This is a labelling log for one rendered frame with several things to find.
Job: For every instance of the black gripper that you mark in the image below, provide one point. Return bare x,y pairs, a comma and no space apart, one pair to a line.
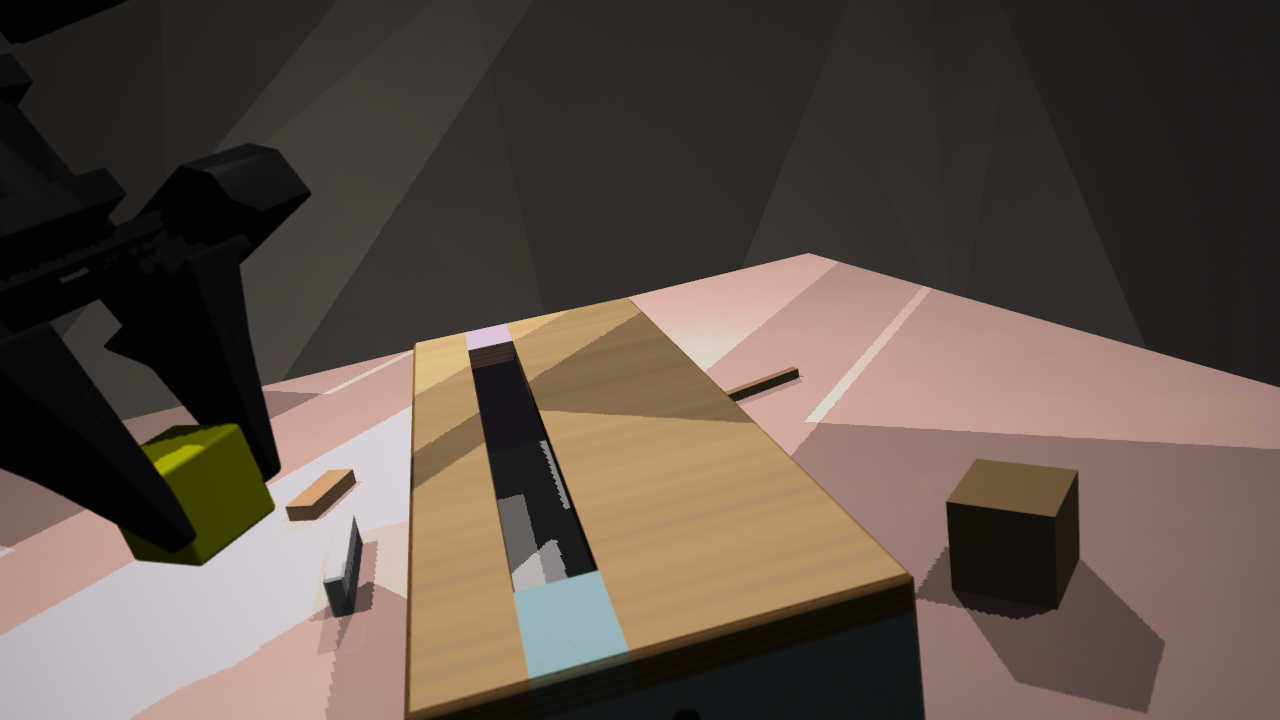
170,276

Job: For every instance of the olive yellow cube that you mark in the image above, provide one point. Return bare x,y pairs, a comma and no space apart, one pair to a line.
214,476

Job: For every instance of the small brown block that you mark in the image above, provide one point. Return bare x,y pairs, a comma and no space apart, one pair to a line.
320,495

